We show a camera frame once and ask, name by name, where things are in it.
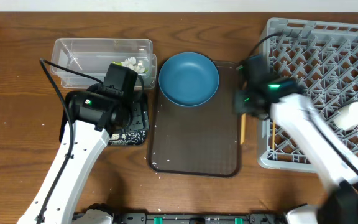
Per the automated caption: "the wooden chopstick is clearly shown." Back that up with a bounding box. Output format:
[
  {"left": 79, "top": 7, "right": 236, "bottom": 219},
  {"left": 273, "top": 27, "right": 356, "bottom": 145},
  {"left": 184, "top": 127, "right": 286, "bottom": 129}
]
[
  {"left": 240, "top": 81, "right": 248, "bottom": 146},
  {"left": 271, "top": 120, "right": 276, "bottom": 151}
]

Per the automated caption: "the pile of white rice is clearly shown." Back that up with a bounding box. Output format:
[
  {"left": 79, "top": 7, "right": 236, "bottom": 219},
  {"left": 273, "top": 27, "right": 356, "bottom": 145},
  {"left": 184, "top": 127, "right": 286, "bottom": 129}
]
[{"left": 109, "top": 131, "right": 147, "bottom": 146}]

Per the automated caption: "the dark blue plate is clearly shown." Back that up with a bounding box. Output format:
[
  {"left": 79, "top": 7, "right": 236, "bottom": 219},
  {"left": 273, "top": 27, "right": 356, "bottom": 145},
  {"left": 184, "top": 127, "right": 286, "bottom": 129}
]
[{"left": 158, "top": 52, "right": 219, "bottom": 107}]

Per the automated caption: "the white cup green inside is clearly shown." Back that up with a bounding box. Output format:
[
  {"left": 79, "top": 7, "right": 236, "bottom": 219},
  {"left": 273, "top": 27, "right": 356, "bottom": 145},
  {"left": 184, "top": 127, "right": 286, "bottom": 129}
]
[{"left": 333, "top": 102, "right": 358, "bottom": 131}]

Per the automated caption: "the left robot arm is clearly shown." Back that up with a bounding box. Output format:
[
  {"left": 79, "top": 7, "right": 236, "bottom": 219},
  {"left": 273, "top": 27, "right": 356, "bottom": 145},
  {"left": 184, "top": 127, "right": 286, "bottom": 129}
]
[{"left": 19, "top": 91, "right": 149, "bottom": 223}]

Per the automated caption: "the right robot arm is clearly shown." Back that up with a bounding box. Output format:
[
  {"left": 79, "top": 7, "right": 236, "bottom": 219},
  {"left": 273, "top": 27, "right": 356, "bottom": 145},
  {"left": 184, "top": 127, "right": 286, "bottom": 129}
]
[{"left": 234, "top": 78, "right": 358, "bottom": 224}]

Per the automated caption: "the grey plastic dishwasher rack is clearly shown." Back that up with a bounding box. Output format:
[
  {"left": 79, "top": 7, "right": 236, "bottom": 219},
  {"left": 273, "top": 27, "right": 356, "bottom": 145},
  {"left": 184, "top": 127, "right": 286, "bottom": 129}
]
[{"left": 259, "top": 18, "right": 358, "bottom": 157}]

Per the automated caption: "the black plastic tray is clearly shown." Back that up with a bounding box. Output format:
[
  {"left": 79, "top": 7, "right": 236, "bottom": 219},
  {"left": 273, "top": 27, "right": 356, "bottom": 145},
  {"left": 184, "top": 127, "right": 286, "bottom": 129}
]
[{"left": 65, "top": 90, "right": 149, "bottom": 146}]

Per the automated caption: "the dark brown serving tray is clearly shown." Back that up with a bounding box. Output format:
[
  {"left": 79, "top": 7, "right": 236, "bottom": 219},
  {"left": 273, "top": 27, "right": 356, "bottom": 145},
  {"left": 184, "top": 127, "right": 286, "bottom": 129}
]
[{"left": 147, "top": 62, "right": 241, "bottom": 177}]

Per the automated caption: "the clear plastic bin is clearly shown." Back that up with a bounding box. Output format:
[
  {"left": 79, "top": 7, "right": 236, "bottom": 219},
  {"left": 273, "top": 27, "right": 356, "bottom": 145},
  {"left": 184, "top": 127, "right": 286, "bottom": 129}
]
[{"left": 51, "top": 38, "right": 157, "bottom": 90}]

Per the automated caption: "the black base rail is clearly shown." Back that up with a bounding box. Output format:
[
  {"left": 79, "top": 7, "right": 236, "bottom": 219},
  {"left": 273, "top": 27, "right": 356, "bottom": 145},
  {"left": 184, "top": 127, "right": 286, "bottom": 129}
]
[{"left": 112, "top": 213, "right": 286, "bottom": 224}]

